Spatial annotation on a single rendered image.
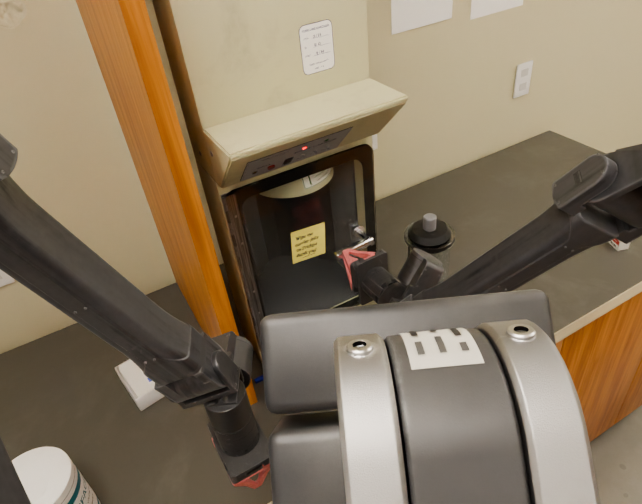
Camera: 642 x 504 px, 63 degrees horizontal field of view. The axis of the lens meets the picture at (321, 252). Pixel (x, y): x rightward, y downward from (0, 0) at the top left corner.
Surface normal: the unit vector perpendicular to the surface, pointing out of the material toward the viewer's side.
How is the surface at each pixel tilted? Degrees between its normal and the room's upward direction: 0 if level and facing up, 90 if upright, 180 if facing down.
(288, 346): 44
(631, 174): 56
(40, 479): 0
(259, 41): 90
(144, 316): 72
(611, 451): 0
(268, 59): 90
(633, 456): 0
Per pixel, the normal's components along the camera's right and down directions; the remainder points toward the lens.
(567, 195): -0.88, -0.36
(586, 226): -0.11, 0.80
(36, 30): 0.49, 0.50
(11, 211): 0.96, -0.23
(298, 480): -0.04, -0.14
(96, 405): -0.10, -0.78
